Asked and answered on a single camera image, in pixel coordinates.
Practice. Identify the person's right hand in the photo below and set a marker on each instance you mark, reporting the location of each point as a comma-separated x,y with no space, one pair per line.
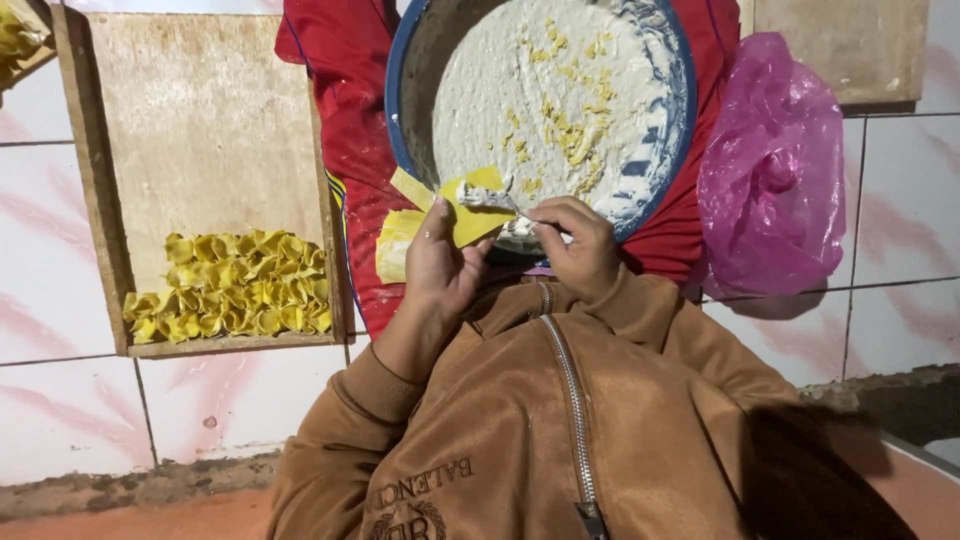
589,251

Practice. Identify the person's left hand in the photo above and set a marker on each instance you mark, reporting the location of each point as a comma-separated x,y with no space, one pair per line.
435,270

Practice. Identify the yellow square dough wrapper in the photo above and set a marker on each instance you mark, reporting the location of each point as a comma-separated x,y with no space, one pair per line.
411,187
476,221

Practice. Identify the metal spoon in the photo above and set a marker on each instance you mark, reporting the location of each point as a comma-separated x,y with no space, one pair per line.
486,198

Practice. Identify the stack of yellow wrappers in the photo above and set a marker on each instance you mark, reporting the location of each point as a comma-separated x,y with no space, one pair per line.
394,247

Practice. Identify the red striped fabric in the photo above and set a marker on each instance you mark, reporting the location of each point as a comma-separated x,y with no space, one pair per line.
352,150

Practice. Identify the white minced filling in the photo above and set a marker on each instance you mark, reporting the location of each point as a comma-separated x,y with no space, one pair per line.
495,97

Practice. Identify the brown zip jacket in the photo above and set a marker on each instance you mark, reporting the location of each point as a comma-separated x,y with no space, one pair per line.
525,427

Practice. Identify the blue round basin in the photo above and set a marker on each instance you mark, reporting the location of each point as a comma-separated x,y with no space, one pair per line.
409,82

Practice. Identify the pink plastic bag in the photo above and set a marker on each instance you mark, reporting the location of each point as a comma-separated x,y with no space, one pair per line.
772,172

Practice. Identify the pile of folded yellow dumplings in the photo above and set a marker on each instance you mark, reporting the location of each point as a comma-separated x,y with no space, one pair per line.
232,289

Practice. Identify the large wooden tray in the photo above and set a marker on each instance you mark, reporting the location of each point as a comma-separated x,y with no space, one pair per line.
202,127

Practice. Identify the bare wooden tray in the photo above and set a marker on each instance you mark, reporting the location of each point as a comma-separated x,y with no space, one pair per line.
840,49

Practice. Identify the small wooden tray with dumplings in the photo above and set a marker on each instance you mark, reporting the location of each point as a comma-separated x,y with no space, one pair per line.
19,37

